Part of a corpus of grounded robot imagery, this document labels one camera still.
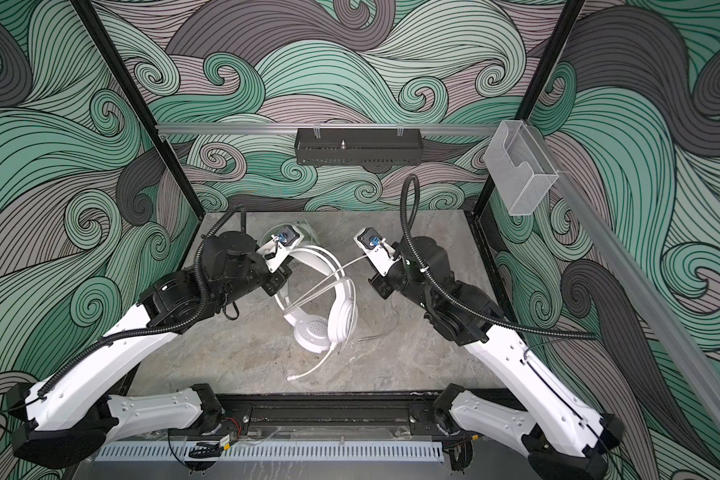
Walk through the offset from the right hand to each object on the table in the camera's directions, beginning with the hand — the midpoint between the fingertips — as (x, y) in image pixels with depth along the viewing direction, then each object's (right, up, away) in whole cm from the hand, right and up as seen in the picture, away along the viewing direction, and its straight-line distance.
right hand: (371, 253), depth 63 cm
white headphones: (-11, -16, -4) cm, 20 cm away
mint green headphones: (-20, +5, +40) cm, 45 cm away
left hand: (-17, +1, +1) cm, 17 cm away
